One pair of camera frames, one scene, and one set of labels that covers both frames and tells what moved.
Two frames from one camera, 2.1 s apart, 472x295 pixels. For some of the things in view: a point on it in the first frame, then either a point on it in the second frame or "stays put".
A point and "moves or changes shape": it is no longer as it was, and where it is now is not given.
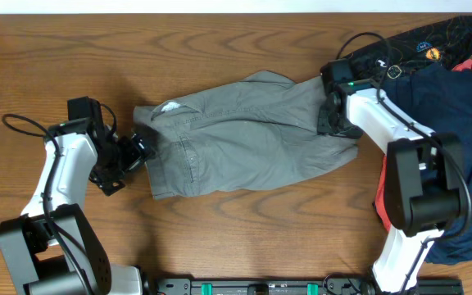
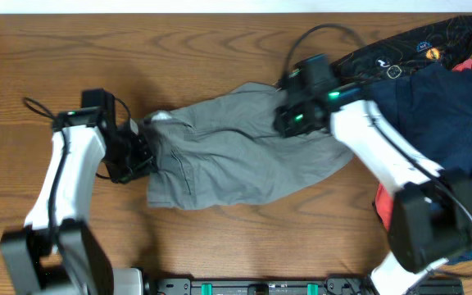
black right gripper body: [336, 124] to [293, 122]
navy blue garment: [460, 108] stays put
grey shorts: [256, 130] moves or changes shape
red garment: [381, 178] stays put
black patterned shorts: [449, 43] stays put
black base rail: [177, 286] stays put
